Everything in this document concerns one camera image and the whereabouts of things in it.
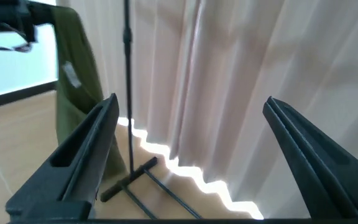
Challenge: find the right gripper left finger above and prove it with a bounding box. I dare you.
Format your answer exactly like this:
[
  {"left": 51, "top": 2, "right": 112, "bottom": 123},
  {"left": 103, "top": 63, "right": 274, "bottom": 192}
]
[{"left": 5, "top": 93, "right": 120, "bottom": 220}]

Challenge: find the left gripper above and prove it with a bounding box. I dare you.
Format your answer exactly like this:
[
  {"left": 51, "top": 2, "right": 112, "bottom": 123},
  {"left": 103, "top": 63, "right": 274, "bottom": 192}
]
[{"left": 0, "top": 0, "right": 39, "bottom": 43}]

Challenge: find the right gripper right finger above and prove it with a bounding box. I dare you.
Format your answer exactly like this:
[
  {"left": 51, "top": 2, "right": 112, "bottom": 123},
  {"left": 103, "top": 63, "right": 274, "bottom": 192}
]
[{"left": 262, "top": 95, "right": 358, "bottom": 218}]

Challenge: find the green long-sleeved shirt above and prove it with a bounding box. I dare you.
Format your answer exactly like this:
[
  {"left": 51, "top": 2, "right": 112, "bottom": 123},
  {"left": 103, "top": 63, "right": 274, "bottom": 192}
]
[{"left": 50, "top": 5, "right": 127, "bottom": 180}]

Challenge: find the black clothes rack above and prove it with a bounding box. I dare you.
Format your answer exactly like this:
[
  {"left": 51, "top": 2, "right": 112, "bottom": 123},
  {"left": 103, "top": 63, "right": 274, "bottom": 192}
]
[{"left": 99, "top": 0, "right": 358, "bottom": 220}]

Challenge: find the beige curtain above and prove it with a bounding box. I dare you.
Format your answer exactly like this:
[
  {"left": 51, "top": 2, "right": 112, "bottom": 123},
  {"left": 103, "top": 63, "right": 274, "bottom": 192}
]
[{"left": 56, "top": 0, "right": 358, "bottom": 220}]

